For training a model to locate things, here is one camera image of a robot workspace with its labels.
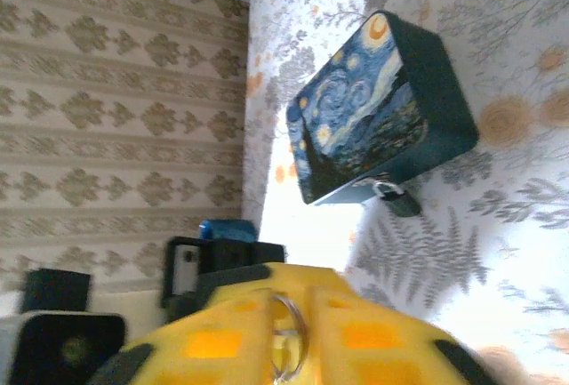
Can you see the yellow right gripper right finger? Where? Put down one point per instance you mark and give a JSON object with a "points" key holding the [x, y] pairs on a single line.
{"points": [[378, 349]]}

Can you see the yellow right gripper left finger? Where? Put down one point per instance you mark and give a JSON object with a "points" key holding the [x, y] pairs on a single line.
{"points": [[200, 345]]}

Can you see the small dark padlock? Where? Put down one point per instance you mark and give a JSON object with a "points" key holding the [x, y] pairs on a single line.
{"points": [[403, 204]]}

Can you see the starry night tin box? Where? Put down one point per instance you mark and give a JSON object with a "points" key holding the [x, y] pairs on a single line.
{"points": [[364, 109]]}

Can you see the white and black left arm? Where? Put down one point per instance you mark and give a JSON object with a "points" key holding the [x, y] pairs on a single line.
{"points": [[66, 349]]}

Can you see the blue enamel mug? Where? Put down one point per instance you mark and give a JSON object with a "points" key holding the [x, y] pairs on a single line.
{"points": [[231, 230]]}

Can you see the floral tablecloth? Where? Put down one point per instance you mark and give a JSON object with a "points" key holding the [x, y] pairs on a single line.
{"points": [[444, 269]]}

